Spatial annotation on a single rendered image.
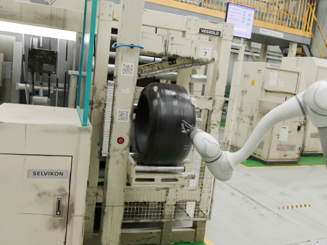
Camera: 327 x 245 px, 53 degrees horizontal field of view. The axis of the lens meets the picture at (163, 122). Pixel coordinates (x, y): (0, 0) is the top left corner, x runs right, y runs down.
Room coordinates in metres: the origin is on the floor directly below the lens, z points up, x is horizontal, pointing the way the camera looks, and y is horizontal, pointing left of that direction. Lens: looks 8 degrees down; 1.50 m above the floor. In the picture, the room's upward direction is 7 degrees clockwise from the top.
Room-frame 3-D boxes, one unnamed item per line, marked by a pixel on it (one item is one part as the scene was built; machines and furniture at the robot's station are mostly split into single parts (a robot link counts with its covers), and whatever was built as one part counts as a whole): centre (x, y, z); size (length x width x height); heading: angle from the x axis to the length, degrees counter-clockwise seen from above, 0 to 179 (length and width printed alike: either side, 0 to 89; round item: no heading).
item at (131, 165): (2.13, 0.21, 0.90); 0.40 x 0.03 x 0.10; 18
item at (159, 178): (2.05, 0.00, 0.83); 0.36 x 0.09 x 0.06; 108
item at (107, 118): (2.04, 0.35, 1.19); 0.05 x 0.04 x 0.48; 18
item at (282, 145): (6.61, -2.35, 0.62); 0.91 x 0.58 x 1.25; 117
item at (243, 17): (6.04, -1.14, 2.60); 0.60 x 0.05 x 0.55; 117
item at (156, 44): (2.51, 0.01, 1.71); 0.61 x 0.25 x 0.15; 108
